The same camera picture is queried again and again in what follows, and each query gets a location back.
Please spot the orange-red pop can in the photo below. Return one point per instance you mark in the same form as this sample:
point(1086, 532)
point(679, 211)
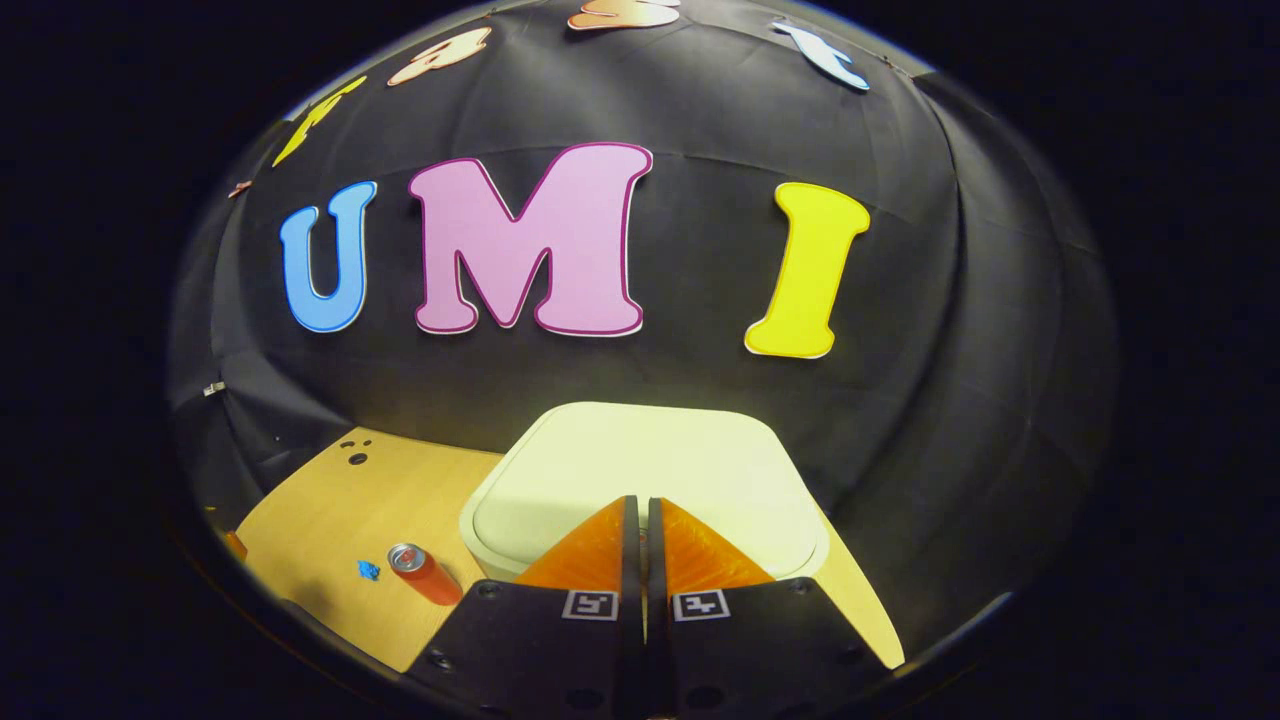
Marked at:
point(430, 578)

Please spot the pale green desktop garbage bin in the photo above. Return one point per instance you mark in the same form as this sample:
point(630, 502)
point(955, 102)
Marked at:
point(620, 470)

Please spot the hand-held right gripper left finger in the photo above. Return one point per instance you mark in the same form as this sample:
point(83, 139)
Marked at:
point(540, 650)

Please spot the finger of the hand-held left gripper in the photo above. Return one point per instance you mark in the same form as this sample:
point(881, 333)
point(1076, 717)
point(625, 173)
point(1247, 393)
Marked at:
point(235, 546)

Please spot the wooden desktop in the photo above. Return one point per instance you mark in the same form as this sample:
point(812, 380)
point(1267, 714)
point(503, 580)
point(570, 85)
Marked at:
point(330, 520)

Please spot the blue paper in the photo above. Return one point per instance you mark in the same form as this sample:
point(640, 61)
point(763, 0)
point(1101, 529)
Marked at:
point(368, 571)

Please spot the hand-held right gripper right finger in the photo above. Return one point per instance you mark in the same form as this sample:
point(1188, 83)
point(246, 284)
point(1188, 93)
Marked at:
point(740, 650)

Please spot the black backdrop cloth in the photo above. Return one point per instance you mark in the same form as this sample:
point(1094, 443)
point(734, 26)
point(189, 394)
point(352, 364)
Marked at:
point(700, 150)

